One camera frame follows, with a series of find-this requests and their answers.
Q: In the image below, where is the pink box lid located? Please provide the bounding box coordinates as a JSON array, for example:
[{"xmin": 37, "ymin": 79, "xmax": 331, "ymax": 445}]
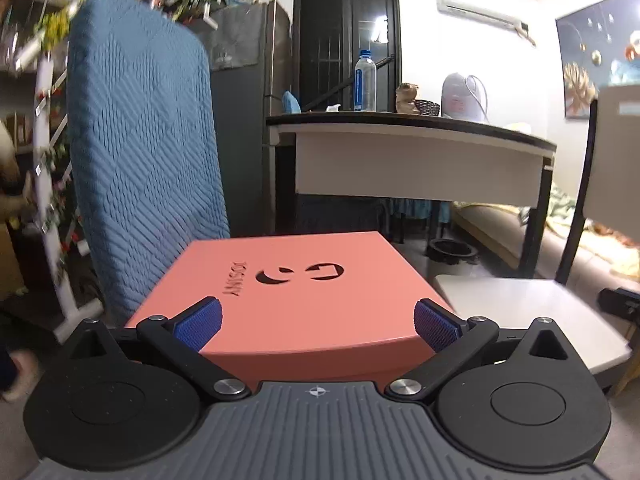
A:
[{"xmin": 128, "ymin": 232, "xmax": 445, "ymax": 388}]

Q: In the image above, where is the blue wall painting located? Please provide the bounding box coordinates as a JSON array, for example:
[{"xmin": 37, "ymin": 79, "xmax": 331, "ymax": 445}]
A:
[{"xmin": 556, "ymin": 0, "xmax": 639, "ymax": 119}]

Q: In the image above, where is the brown figurine on table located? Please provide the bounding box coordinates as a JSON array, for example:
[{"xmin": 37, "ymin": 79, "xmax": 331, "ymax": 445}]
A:
[{"xmin": 396, "ymin": 82, "xmax": 420, "ymax": 115}]

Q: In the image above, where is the white air conditioner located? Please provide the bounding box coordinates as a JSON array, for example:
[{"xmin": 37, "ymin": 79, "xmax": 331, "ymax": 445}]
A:
[{"xmin": 436, "ymin": 0, "xmax": 537, "ymax": 47}]

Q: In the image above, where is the black window door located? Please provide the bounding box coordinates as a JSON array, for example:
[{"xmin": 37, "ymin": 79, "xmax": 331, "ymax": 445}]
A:
[{"xmin": 293, "ymin": 0, "xmax": 401, "ymax": 112}]

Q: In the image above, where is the clear water bottle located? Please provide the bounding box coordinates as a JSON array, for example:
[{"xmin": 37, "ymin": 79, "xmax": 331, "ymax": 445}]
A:
[{"xmin": 354, "ymin": 49, "xmax": 378, "ymax": 112}]

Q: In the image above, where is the white table with black top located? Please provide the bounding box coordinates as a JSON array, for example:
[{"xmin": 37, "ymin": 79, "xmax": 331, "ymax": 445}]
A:
[{"xmin": 266, "ymin": 112, "xmax": 556, "ymax": 278}]

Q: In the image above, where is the white chair seat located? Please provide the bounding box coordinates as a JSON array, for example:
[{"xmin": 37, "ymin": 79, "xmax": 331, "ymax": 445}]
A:
[{"xmin": 435, "ymin": 84, "xmax": 639, "ymax": 396}]

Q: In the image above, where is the grey refrigerator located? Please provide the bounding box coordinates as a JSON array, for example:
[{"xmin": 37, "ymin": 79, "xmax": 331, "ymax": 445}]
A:
[{"xmin": 192, "ymin": 0, "xmax": 295, "ymax": 237}]

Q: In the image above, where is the blue fabric chair back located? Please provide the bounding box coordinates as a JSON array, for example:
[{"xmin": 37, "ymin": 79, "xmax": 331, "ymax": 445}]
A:
[{"xmin": 66, "ymin": 0, "xmax": 229, "ymax": 326}]

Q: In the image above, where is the white flower-decorated ladder shelf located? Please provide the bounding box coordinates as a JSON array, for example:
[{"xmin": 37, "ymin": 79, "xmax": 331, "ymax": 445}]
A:
[{"xmin": 11, "ymin": 0, "xmax": 103, "ymax": 344}]

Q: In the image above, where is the white humidifier appliance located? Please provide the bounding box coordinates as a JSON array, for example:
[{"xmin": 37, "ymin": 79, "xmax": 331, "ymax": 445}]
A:
[{"xmin": 440, "ymin": 74, "xmax": 489, "ymax": 124}]

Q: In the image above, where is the pink slipper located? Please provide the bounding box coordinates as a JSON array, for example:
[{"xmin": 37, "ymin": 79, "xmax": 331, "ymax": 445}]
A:
[{"xmin": 0, "ymin": 348, "xmax": 39, "ymax": 402}]

